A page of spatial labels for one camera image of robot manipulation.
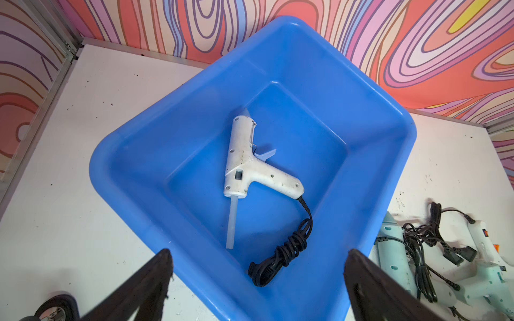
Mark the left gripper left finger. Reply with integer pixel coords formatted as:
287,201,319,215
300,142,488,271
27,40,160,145
81,249,173,320

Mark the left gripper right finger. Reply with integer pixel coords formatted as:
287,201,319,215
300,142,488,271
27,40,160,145
343,249,441,320

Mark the mint green glue gun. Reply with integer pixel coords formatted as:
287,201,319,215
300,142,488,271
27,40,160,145
376,212,418,298
455,262,513,320

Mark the white glue gun blue trigger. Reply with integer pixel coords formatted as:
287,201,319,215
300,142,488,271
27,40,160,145
224,108,313,288

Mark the white glue gun orange trigger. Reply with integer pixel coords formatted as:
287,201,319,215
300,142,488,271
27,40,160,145
468,221,513,272

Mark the blue plastic storage box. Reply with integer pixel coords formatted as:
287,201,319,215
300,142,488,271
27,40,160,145
90,17,416,320

